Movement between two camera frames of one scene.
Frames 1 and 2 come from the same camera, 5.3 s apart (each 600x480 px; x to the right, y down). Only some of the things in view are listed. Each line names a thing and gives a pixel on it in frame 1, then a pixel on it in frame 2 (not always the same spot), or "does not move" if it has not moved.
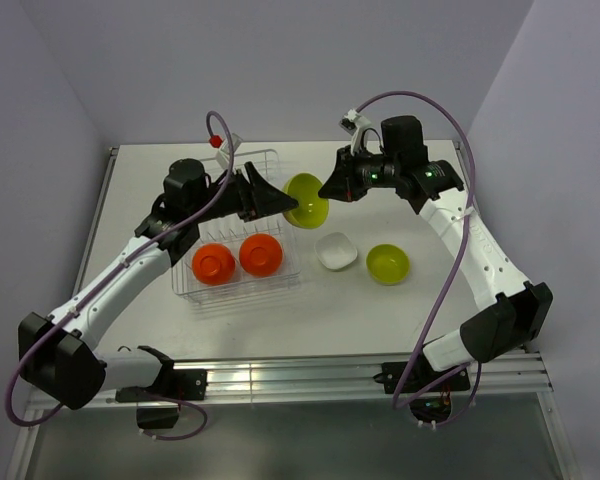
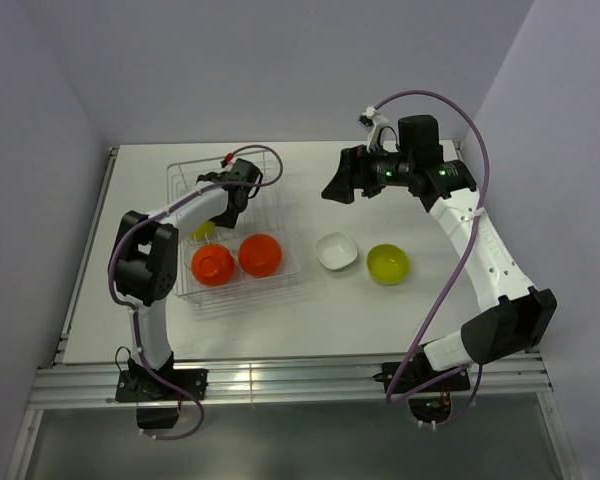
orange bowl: (213, 264) does not move
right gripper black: (342, 184) does not move
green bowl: (312, 210) → (202, 231)
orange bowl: (260, 255) does not move
